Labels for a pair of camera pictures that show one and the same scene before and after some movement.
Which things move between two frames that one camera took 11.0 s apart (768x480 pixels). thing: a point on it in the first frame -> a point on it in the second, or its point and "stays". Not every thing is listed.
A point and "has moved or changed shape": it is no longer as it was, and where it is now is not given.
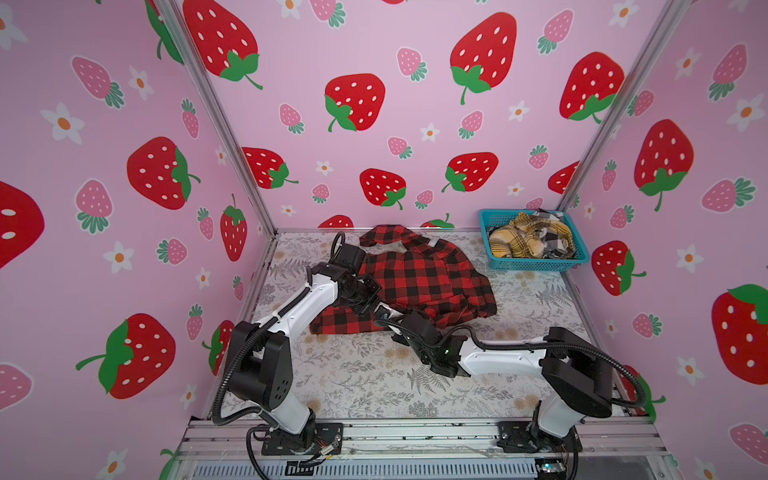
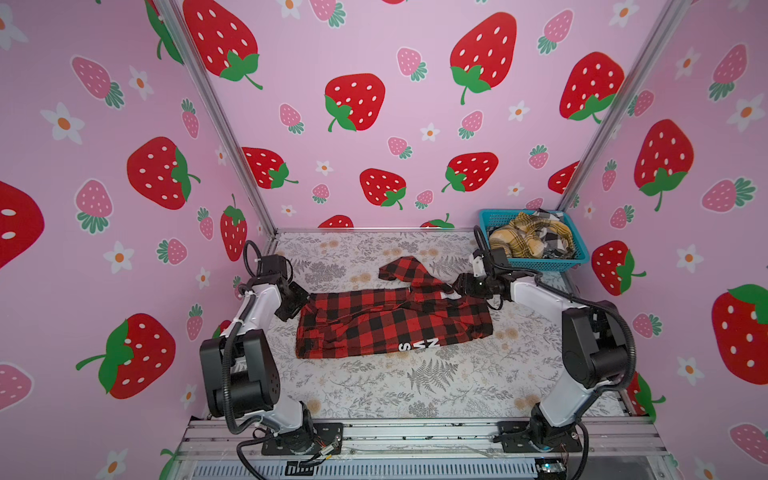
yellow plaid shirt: (524, 237) stays
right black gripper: (419, 314) -> (464, 284)
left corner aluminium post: (179, 28) stays
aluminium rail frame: (612, 449) stays
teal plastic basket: (490, 218) stays
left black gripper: (373, 288) -> (301, 297)
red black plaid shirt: (433, 277) has moved or changed shape
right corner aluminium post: (627, 100) stays
